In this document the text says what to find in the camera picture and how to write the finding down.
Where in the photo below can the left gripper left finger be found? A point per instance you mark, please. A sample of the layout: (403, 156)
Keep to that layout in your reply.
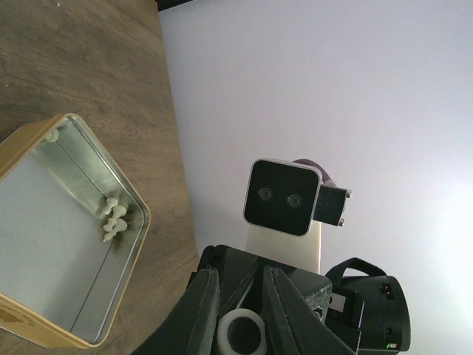
(189, 328)

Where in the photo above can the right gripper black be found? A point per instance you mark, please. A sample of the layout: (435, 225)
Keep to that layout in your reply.
(241, 276)

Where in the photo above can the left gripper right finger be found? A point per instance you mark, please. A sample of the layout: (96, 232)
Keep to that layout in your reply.
(293, 328)

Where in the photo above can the white chess piece hollow base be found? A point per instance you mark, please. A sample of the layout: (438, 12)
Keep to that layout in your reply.
(241, 331)

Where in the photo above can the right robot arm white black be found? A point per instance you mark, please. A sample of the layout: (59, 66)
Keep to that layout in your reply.
(385, 323)

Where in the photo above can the white chess pawns in tin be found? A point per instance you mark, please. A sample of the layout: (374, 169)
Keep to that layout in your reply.
(115, 223)

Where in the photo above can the yellow metal tin box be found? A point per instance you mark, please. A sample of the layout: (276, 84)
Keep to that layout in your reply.
(61, 284)

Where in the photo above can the white piece in tin corner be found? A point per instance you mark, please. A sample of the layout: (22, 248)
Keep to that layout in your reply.
(52, 136)

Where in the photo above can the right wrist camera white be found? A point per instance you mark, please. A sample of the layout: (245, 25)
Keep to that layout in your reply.
(279, 207)

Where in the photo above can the black enclosure frame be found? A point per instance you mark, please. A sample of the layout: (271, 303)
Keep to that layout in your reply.
(163, 5)

